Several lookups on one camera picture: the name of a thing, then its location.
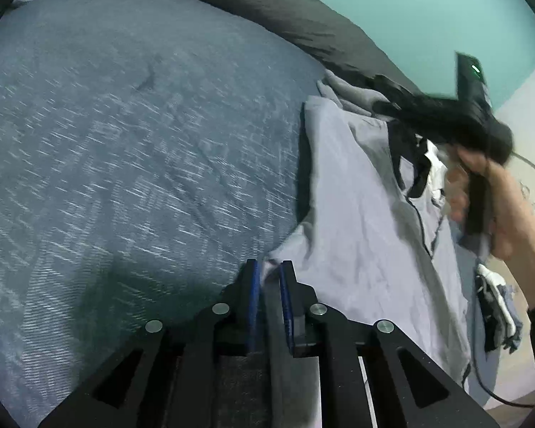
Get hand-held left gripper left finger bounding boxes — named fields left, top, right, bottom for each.
left=38, top=259, right=261, bottom=428

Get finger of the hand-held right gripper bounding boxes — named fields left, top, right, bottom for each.
left=370, top=75, right=413, bottom=130

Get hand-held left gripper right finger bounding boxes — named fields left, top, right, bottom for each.
left=279, top=259, right=500, bottom=428

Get grey jacket with black trim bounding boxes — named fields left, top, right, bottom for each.
left=261, top=76, right=495, bottom=384

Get person's right hand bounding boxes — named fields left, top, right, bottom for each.
left=443, top=145, right=535, bottom=310

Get white socks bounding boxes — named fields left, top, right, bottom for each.
left=476, top=264, right=506, bottom=295

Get black striped garment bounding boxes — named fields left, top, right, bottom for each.
left=479, top=276, right=524, bottom=353

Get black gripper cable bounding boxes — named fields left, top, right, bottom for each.
left=466, top=152, right=535, bottom=408

